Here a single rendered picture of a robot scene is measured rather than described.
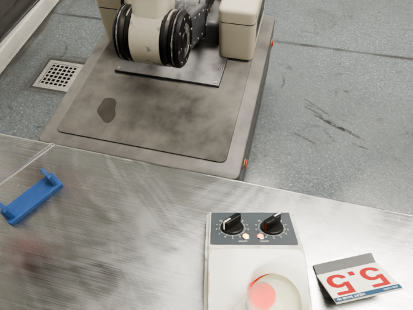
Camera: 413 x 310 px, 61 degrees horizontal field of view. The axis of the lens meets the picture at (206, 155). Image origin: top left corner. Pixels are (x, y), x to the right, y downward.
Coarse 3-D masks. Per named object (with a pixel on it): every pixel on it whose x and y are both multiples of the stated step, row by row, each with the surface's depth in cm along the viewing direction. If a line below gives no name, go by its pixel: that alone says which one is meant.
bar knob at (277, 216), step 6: (270, 216) 49; (276, 216) 49; (264, 222) 48; (270, 222) 48; (276, 222) 49; (264, 228) 48; (270, 228) 48; (276, 228) 49; (282, 228) 49; (270, 234) 48; (276, 234) 48
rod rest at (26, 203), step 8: (48, 176) 57; (40, 184) 59; (48, 184) 59; (56, 184) 59; (32, 192) 58; (40, 192) 58; (48, 192) 58; (16, 200) 58; (24, 200) 58; (32, 200) 58; (40, 200) 57; (8, 208) 57; (16, 208) 57; (24, 208) 57; (32, 208) 57; (8, 216) 55; (16, 216) 56; (24, 216) 57
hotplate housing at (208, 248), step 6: (210, 216) 52; (210, 222) 51; (294, 222) 51; (210, 228) 50; (294, 228) 49; (300, 240) 47; (210, 246) 46; (216, 246) 46; (222, 246) 46; (228, 246) 46; (234, 246) 46; (240, 246) 46; (246, 246) 46; (252, 246) 46; (258, 246) 46; (264, 246) 46; (270, 246) 46; (276, 246) 46; (282, 246) 46; (288, 246) 46; (294, 246) 46; (300, 246) 46; (306, 264) 45; (204, 282) 44; (204, 288) 43; (204, 294) 43; (204, 300) 43; (204, 306) 42
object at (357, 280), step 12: (324, 276) 49; (336, 276) 49; (348, 276) 48; (360, 276) 48; (372, 276) 48; (384, 276) 47; (336, 288) 47; (348, 288) 46; (360, 288) 46; (372, 288) 46
